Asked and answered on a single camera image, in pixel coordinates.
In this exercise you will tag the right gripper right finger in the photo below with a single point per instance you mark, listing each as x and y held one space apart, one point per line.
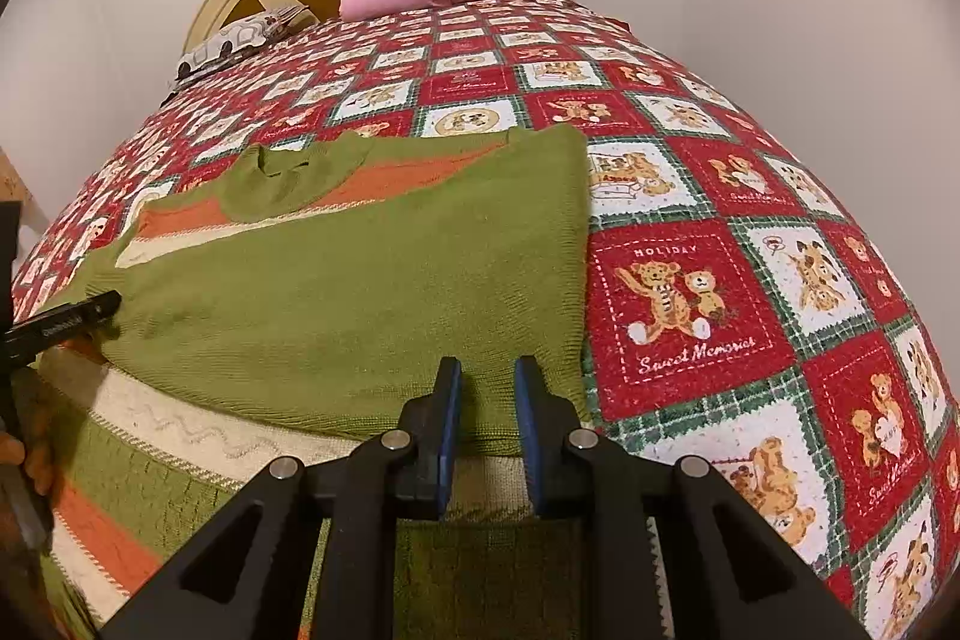
667 550

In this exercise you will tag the green orange cream striped sweater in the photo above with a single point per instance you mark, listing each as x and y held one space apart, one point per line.
292 305

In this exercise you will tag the grey patterned pillow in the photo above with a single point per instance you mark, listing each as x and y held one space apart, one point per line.
238 39

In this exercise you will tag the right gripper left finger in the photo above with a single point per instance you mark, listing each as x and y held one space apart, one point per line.
308 540

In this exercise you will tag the person's left hand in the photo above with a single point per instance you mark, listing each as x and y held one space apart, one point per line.
34 453

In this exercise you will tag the red teddy bear bedspread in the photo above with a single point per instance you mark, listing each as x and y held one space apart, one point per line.
733 309

